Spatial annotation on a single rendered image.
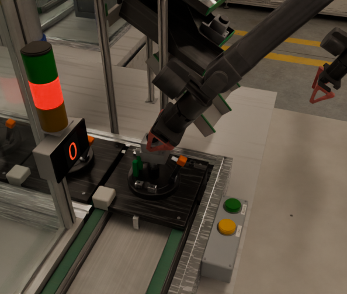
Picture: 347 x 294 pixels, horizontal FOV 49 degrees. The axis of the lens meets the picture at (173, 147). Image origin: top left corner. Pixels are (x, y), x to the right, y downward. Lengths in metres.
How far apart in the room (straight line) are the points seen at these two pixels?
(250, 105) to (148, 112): 0.40
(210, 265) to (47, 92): 0.50
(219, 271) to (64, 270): 0.34
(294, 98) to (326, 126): 1.83
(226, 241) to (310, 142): 0.61
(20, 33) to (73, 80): 1.06
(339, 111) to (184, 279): 2.59
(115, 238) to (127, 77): 0.90
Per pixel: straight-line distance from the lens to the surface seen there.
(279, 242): 1.05
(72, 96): 1.59
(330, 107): 3.28
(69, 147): 0.75
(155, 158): 0.92
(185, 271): 0.86
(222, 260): 0.87
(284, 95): 3.32
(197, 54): 1.07
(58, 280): 0.89
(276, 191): 1.18
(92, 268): 0.92
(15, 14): 0.65
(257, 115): 1.47
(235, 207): 0.95
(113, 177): 1.03
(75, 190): 1.01
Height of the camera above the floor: 1.68
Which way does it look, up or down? 40 degrees down
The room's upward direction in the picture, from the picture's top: straight up
